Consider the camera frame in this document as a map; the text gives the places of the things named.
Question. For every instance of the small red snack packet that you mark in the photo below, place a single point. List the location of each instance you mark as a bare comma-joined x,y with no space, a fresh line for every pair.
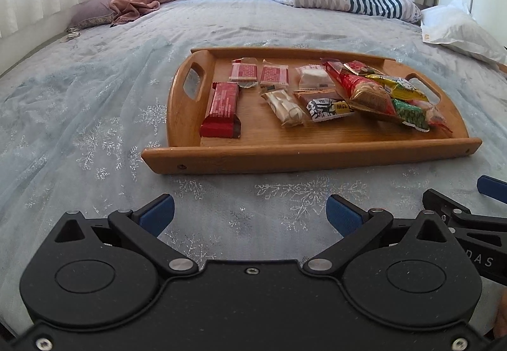
360,67

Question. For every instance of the clear white cake packet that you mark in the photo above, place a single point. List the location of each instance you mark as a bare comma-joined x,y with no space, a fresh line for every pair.
315,77

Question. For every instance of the red gold peanut packet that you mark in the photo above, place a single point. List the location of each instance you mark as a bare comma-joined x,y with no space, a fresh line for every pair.
368,95

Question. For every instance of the pink cloth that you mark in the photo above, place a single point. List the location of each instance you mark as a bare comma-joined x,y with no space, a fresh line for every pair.
136,2

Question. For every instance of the red chocolate bar packet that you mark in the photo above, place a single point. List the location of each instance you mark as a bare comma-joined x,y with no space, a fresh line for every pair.
222,109

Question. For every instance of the person's right hand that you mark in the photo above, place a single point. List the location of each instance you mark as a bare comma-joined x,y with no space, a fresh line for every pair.
502,315

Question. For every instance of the pink white small packet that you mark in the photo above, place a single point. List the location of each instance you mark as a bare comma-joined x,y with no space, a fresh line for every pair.
243,71

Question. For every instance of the bed with grey sheet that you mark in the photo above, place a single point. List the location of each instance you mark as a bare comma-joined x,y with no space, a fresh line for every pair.
237,18

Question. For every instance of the black white snack packet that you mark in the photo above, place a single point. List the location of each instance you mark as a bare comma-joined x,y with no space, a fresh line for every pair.
328,109

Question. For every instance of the white pillow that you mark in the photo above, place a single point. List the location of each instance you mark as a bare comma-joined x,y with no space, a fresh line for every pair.
463,32

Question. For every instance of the wooden bed frame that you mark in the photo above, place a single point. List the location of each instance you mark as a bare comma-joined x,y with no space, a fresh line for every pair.
503,67

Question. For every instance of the clear cracker packet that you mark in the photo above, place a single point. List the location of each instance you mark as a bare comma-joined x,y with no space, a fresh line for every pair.
313,94

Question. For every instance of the wooden tray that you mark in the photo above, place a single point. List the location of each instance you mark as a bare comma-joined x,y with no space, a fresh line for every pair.
317,139

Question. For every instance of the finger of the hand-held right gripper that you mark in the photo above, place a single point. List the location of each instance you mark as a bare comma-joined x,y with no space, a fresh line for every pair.
493,186
443,204

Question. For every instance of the gold biscuit packet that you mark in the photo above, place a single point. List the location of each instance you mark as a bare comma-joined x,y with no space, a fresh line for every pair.
247,86

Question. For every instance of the green pea snack packet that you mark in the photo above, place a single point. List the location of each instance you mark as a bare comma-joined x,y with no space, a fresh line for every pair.
410,115

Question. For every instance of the clear pink-ended cake packet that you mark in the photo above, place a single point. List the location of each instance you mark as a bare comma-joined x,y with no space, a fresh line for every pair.
437,117

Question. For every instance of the small silver object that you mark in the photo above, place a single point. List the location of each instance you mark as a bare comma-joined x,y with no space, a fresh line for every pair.
72,35

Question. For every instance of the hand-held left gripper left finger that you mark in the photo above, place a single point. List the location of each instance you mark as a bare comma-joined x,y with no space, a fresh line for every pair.
158,214

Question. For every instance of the red pink small packet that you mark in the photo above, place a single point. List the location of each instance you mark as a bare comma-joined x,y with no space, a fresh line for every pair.
274,74

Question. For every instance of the purple pillow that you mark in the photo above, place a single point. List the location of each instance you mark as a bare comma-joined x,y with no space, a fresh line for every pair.
91,12

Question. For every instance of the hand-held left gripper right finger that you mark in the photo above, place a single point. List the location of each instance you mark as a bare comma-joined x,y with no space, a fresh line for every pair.
342,216

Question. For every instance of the clear white nougat packet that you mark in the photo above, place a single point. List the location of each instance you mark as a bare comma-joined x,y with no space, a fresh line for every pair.
285,107

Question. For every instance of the yellow snack packet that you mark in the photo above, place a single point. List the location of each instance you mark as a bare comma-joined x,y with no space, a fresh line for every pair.
400,86

